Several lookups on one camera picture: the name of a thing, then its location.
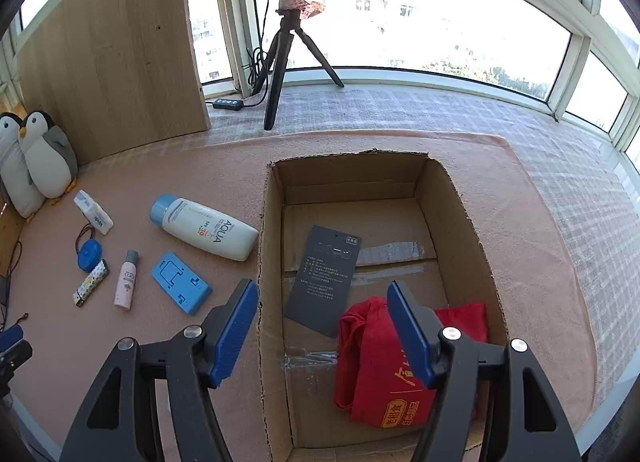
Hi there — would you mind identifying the white checked cloth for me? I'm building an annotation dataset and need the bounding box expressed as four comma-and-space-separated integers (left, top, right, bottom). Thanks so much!
207, 84, 640, 393

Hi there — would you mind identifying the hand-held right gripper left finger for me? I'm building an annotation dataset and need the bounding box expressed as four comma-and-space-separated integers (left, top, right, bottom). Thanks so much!
59, 278, 260, 462

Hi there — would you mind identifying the light wooden board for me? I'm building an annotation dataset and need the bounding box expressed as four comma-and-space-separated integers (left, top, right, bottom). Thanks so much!
16, 0, 211, 165

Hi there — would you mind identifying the pink felt mat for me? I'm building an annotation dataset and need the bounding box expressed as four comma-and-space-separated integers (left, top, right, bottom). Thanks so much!
10, 129, 598, 462

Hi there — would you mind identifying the thin black cable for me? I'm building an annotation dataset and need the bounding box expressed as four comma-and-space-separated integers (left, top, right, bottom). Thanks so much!
0, 202, 23, 323

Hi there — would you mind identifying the black ring light cable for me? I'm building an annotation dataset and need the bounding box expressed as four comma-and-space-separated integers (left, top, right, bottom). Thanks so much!
245, 0, 273, 108

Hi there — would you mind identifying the grey white penguin plush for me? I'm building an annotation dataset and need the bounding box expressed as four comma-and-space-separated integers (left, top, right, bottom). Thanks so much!
0, 113, 46, 220
19, 110, 79, 206

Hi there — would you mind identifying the cardboard box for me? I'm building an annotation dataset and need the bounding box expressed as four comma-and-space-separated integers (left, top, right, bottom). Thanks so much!
257, 149, 511, 462

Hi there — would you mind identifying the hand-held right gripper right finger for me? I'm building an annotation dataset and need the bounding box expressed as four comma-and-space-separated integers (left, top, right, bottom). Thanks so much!
386, 279, 583, 462

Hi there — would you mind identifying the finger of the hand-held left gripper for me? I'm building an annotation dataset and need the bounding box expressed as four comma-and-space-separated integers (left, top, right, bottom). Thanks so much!
0, 324, 33, 400

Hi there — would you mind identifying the blue plastic phone stand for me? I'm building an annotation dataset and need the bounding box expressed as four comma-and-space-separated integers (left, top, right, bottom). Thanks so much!
151, 251, 212, 315

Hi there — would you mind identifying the small pink bottle grey cap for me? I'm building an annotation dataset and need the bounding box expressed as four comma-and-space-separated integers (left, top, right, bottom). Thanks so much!
114, 249, 140, 311

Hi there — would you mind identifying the red snack packet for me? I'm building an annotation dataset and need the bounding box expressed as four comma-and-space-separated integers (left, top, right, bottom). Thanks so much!
333, 297, 488, 429

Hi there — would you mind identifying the patterned white tissue packet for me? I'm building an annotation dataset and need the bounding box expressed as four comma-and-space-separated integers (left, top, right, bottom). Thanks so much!
73, 190, 114, 235

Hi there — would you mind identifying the black tripod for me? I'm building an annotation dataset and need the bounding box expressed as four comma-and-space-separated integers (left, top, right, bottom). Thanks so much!
251, 0, 346, 131

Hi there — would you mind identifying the white window frame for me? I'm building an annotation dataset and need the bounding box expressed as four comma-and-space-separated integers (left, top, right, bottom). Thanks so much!
0, 0, 640, 168

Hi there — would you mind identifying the patterned white lighter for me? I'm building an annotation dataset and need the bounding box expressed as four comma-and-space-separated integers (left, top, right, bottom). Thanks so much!
73, 259, 110, 308

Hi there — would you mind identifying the blue round tape measure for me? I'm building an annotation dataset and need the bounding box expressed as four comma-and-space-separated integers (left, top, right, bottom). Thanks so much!
75, 224, 104, 273

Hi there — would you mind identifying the white sunscreen bottle blue cap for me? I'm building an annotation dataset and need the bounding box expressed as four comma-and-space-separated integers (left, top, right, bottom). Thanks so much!
149, 194, 260, 262

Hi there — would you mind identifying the dark grey printed card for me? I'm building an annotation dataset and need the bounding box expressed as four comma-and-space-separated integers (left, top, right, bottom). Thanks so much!
285, 225, 361, 339

